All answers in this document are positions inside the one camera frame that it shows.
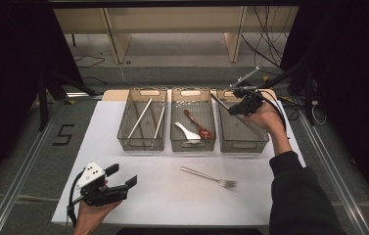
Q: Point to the white table mat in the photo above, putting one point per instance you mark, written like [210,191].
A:
[159,205]

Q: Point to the person's right hand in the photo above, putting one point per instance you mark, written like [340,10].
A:
[268,117]

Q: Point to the metal fork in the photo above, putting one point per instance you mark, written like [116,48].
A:
[201,175]

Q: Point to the translucent grey plastic bin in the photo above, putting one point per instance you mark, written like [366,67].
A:
[192,104]
[237,133]
[143,143]

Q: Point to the silver metal chopstick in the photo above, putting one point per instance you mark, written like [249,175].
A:
[139,119]
[160,120]

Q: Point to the aluminium floor rail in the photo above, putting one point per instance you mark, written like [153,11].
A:
[335,176]
[19,176]

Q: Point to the white ceramic spoon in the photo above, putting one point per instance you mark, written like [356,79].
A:
[190,133]

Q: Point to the brown wooden spoon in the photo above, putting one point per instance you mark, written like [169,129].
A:
[205,132]

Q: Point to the person's left hand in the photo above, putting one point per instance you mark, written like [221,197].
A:
[94,216]

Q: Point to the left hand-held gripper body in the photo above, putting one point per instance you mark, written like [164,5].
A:
[107,194]

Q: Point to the beige wooden desk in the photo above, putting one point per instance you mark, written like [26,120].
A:
[172,19]

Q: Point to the black metal stand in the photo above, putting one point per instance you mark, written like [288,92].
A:
[308,98]

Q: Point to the dark curtain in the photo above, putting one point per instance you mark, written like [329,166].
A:
[9,65]
[351,65]

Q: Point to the black tripod stand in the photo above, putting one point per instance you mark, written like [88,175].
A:
[43,104]

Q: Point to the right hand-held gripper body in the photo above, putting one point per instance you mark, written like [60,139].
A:
[252,101]

